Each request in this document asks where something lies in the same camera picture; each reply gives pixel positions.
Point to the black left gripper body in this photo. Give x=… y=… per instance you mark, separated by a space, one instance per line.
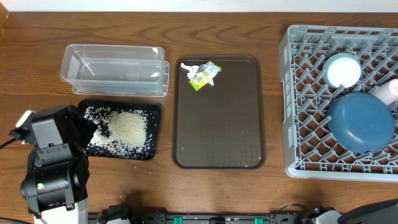
x=82 y=130

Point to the white rice pile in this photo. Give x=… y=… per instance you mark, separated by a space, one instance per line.
x=124 y=129

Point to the yellow snack wrapper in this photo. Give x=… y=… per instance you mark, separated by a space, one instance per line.
x=204 y=74

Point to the light blue bowl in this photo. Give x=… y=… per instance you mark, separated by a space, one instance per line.
x=342 y=69

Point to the dark blue bowl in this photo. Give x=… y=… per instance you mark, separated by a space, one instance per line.
x=361 y=122

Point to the pink cup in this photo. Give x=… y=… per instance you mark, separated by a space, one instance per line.
x=388 y=92

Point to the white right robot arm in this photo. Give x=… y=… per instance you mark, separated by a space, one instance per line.
x=376 y=213

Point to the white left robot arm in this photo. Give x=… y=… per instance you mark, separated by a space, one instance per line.
x=57 y=168

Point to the black waste tray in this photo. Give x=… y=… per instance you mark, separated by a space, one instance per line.
x=149 y=105

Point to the grey dishwasher rack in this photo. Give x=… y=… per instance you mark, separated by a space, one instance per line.
x=310 y=149

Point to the clear plastic bin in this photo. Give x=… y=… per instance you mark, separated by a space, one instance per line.
x=116 y=70

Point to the brown serving tray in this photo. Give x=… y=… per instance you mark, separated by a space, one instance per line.
x=220 y=126

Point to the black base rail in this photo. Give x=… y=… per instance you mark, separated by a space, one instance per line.
x=124 y=213

